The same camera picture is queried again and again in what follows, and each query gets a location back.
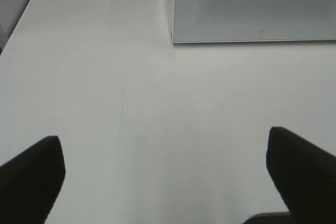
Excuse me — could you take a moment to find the white microwave oven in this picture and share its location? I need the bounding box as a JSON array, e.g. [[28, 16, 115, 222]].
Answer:
[[165, 0, 336, 44]]

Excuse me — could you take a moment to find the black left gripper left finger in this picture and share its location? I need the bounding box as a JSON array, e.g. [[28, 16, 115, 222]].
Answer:
[[1, 136, 66, 223]]

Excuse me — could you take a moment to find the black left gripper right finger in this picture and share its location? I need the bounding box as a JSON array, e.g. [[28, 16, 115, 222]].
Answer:
[[266, 127, 335, 223]]

